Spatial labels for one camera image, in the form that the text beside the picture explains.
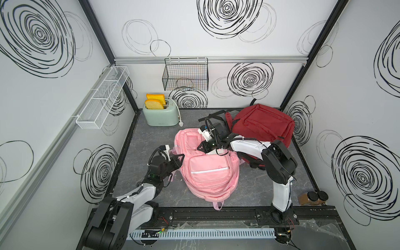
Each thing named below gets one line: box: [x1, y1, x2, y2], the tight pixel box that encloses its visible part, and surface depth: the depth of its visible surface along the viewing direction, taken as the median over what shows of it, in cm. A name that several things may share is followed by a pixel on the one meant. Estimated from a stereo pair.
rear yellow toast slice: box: [145, 93, 166, 105], surface depth 99 cm
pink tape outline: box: [169, 128, 241, 211], surface depth 84 cm
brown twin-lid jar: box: [297, 190, 329, 206], surface depth 74 cm
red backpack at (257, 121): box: [225, 103, 295, 147], surface depth 101 cm
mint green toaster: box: [142, 98, 179, 127], surface depth 104 cm
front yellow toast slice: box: [144, 98, 165, 110], surface depth 98 cm
